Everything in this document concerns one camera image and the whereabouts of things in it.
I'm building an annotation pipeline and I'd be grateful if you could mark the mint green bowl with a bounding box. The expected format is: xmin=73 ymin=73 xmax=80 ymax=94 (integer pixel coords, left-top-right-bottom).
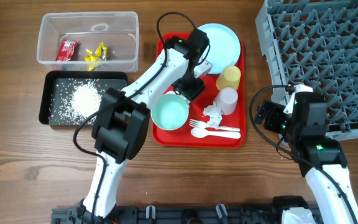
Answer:
xmin=151 ymin=94 xmax=190 ymax=131

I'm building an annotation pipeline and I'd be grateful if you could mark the white napkin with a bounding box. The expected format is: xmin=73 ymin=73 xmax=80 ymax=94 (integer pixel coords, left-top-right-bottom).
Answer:
xmin=203 ymin=101 xmax=223 ymax=129

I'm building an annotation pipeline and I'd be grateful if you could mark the yellow snack wrapper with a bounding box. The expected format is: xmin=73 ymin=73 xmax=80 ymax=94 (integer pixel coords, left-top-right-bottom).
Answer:
xmin=84 ymin=42 xmax=107 ymax=72

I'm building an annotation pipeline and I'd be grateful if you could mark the white tissue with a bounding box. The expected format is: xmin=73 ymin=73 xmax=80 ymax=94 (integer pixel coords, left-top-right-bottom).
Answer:
xmin=165 ymin=90 xmax=185 ymax=98

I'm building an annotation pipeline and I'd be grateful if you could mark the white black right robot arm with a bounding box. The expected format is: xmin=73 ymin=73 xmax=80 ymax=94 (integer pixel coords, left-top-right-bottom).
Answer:
xmin=249 ymin=84 xmax=358 ymax=223

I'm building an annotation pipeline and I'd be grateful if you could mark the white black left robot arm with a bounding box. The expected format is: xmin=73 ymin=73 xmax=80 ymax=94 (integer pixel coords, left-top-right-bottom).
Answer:
xmin=77 ymin=29 xmax=212 ymax=223

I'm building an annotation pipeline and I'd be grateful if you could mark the grey dishwasher rack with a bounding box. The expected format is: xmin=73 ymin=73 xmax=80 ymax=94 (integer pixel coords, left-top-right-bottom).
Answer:
xmin=255 ymin=0 xmax=358 ymax=141

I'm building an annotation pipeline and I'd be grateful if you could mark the white plastic fork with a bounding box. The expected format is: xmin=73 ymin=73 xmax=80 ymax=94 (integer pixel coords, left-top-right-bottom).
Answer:
xmin=189 ymin=119 xmax=241 ymax=132

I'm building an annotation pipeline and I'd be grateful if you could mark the white plastic cup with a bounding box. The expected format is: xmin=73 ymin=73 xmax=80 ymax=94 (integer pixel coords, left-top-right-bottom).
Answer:
xmin=214 ymin=87 xmax=238 ymax=115

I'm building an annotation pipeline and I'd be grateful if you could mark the yellow plastic cup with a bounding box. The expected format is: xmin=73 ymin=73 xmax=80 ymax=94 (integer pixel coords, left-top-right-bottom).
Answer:
xmin=216 ymin=65 xmax=241 ymax=90

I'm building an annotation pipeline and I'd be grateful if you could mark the white plastic spoon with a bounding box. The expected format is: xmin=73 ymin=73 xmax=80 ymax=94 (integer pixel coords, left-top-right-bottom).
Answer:
xmin=191 ymin=128 xmax=241 ymax=139

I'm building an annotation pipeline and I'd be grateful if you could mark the light blue plate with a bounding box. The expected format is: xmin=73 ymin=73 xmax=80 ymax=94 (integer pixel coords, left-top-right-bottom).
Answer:
xmin=198 ymin=23 xmax=241 ymax=75

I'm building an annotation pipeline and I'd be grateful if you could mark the red serving tray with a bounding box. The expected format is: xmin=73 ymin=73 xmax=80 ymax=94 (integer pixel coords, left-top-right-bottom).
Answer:
xmin=152 ymin=32 xmax=247 ymax=148

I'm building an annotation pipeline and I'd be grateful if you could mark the pile of white rice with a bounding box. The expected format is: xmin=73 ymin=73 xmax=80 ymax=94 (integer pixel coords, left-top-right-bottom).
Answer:
xmin=48 ymin=78 xmax=108 ymax=126

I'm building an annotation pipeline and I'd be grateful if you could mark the black tray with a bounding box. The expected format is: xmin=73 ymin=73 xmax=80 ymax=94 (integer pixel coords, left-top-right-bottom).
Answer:
xmin=39 ymin=70 xmax=127 ymax=126

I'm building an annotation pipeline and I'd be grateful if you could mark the red snack wrapper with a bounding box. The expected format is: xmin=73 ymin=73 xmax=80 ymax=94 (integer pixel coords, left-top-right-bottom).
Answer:
xmin=55 ymin=39 xmax=78 ymax=62

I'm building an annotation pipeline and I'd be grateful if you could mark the clear plastic bin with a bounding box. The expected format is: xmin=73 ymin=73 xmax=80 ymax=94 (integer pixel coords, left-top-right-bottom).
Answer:
xmin=36 ymin=11 xmax=140 ymax=73

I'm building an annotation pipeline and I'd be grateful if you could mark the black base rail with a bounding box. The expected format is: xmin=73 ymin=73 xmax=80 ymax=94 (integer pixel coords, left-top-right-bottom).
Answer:
xmin=50 ymin=195 xmax=326 ymax=224

